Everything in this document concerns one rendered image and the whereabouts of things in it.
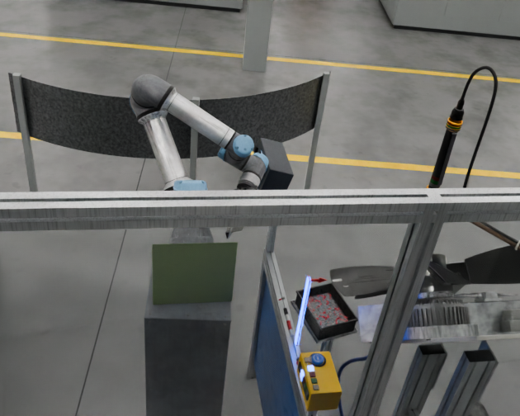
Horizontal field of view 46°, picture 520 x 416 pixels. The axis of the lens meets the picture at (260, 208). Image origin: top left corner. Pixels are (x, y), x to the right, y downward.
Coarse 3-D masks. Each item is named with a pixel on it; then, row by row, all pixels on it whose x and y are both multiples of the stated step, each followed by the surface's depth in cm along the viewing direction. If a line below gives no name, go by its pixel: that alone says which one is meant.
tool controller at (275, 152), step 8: (264, 144) 263; (272, 144) 266; (280, 144) 268; (256, 152) 266; (264, 152) 258; (272, 152) 260; (280, 152) 263; (272, 160) 254; (280, 160) 257; (288, 160) 259; (272, 168) 248; (280, 168) 251; (288, 168) 253; (264, 176) 251; (272, 176) 250; (280, 176) 250; (288, 176) 251; (264, 184) 251; (272, 184) 252; (280, 184) 253; (288, 184) 253
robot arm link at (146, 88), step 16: (144, 80) 215; (160, 80) 215; (144, 96) 214; (160, 96) 213; (176, 96) 215; (176, 112) 216; (192, 112) 215; (208, 128) 217; (224, 128) 218; (224, 144) 219; (240, 144) 216; (240, 160) 227
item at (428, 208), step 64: (0, 192) 88; (64, 192) 89; (128, 192) 91; (192, 192) 92; (256, 192) 94; (320, 192) 96; (384, 192) 98; (448, 192) 99; (512, 192) 101; (384, 384) 124
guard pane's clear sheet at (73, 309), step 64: (0, 256) 92; (64, 256) 94; (128, 256) 96; (192, 256) 98; (256, 256) 100; (320, 256) 102; (384, 256) 104; (448, 256) 107; (512, 256) 109; (0, 320) 100; (64, 320) 102; (128, 320) 104; (192, 320) 107; (256, 320) 109; (320, 320) 112; (384, 320) 115; (448, 320) 118; (512, 320) 121; (0, 384) 109; (64, 384) 111; (128, 384) 114; (192, 384) 117; (256, 384) 120; (320, 384) 123; (448, 384) 131; (512, 384) 134
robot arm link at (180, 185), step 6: (180, 180) 211; (186, 180) 210; (192, 180) 210; (198, 180) 212; (174, 186) 212; (180, 186) 210; (186, 186) 209; (192, 186) 209; (198, 186) 210; (204, 186) 212
